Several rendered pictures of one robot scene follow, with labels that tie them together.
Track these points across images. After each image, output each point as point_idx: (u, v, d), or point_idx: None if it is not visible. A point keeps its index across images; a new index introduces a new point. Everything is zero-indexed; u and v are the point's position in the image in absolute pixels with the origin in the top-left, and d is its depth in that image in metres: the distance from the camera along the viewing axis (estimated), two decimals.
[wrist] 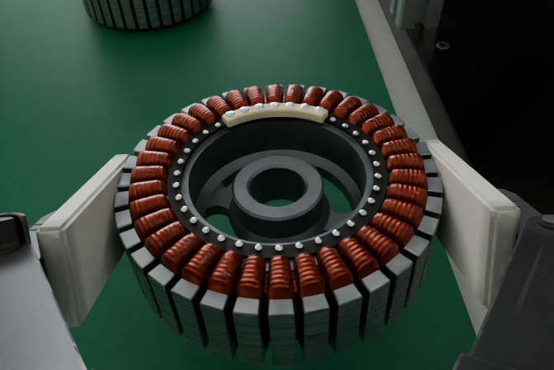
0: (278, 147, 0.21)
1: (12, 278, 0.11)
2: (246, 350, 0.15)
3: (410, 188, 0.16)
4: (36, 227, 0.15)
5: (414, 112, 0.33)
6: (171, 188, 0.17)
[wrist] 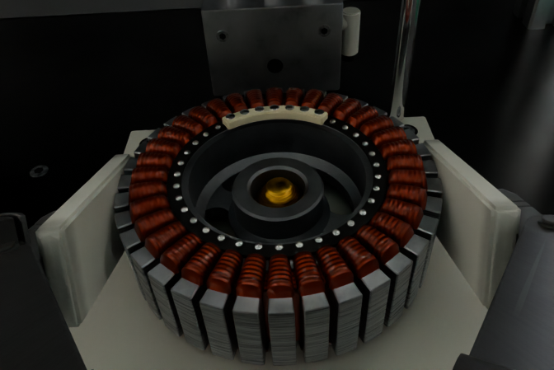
0: (278, 150, 0.21)
1: (12, 278, 0.11)
2: (246, 350, 0.15)
3: (410, 188, 0.16)
4: (36, 227, 0.15)
5: None
6: (172, 189, 0.17)
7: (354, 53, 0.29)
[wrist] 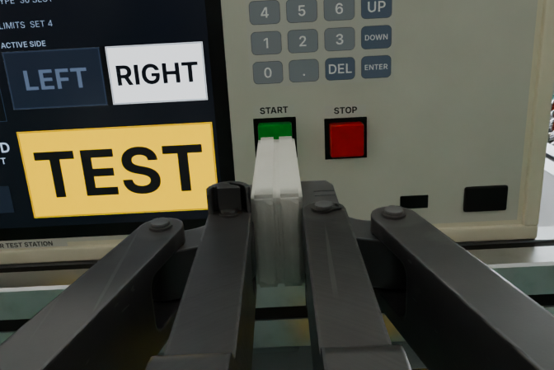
0: None
1: (223, 241, 0.12)
2: None
3: None
4: None
5: None
6: None
7: None
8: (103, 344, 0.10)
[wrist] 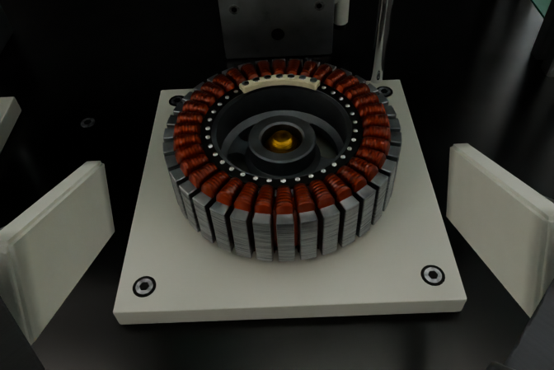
0: (281, 109, 0.27)
1: None
2: (260, 250, 0.21)
3: (377, 139, 0.22)
4: None
5: None
6: (204, 139, 0.23)
7: (345, 22, 0.34)
8: None
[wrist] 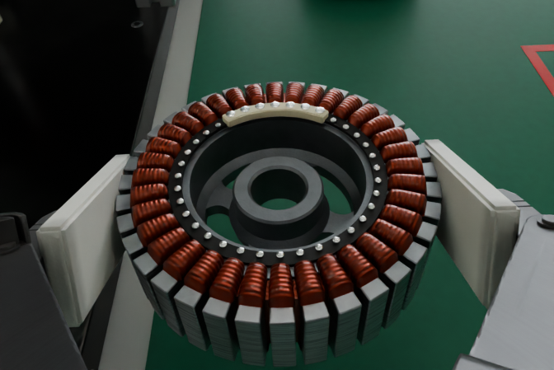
0: (278, 146, 0.21)
1: (12, 278, 0.11)
2: (248, 353, 0.15)
3: (410, 194, 0.16)
4: (36, 227, 0.15)
5: None
6: (173, 191, 0.17)
7: None
8: None
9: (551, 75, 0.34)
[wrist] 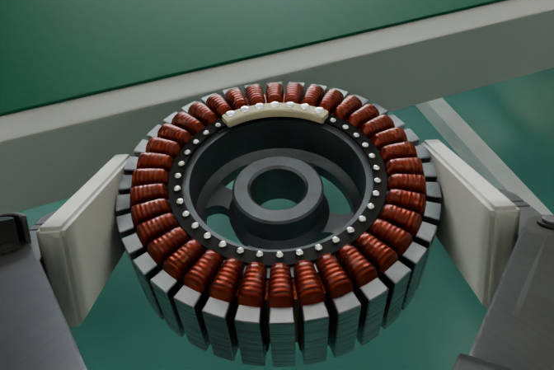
0: (278, 146, 0.21)
1: (12, 278, 0.11)
2: (247, 353, 0.15)
3: (410, 194, 0.16)
4: (36, 227, 0.15)
5: None
6: (173, 191, 0.17)
7: None
8: None
9: None
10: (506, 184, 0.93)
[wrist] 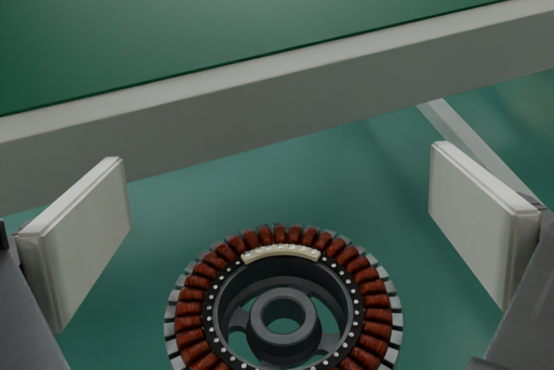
0: (282, 274, 0.27)
1: None
2: None
3: (379, 326, 0.22)
4: (20, 231, 0.15)
5: None
6: (206, 320, 0.23)
7: None
8: None
9: None
10: (506, 184, 0.93)
